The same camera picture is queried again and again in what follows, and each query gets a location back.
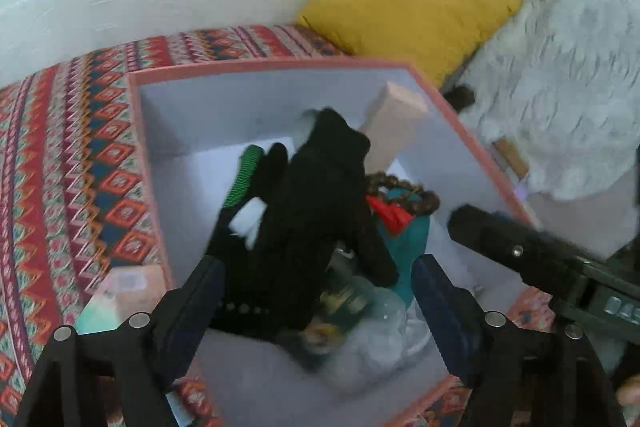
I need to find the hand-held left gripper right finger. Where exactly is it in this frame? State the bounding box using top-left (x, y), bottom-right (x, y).
top-left (411, 254), bottom-right (626, 427)

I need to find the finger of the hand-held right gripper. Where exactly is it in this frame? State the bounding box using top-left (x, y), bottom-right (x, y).
top-left (446, 205), bottom-right (586, 303)

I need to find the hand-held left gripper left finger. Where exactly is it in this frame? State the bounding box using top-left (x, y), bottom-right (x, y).
top-left (15, 255), bottom-right (226, 427)

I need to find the teal cloth item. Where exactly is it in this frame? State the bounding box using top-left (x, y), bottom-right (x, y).
top-left (375, 187), bottom-right (432, 303)

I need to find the black glove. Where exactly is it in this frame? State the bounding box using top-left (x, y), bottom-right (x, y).
top-left (210, 107), bottom-right (401, 343)

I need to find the pink cardboard box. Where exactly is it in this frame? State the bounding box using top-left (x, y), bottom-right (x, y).
top-left (129, 57), bottom-right (546, 427)

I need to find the clear plastic bag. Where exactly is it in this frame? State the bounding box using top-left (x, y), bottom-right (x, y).
top-left (300, 277), bottom-right (432, 390)

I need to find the shiny pink packet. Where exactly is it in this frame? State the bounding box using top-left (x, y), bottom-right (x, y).
top-left (75, 264), bottom-right (174, 336)

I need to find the small white box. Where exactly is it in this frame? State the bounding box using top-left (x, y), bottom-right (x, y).
top-left (230, 199), bottom-right (267, 239)

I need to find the red tassel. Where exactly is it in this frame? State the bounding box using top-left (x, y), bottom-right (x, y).
top-left (365, 194), bottom-right (414, 236)

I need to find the white fluffy blanket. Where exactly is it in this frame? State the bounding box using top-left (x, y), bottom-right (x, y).
top-left (450, 0), bottom-right (640, 204)

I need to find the patterned red blanket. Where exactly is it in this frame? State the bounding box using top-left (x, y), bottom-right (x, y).
top-left (0, 24), bottom-right (553, 427)

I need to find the yellow pillow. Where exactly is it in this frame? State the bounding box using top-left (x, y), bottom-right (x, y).
top-left (295, 0), bottom-right (523, 88)

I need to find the brown bead bracelet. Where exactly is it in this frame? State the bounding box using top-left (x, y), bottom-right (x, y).
top-left (365, 174), bottom-right (442, 214)

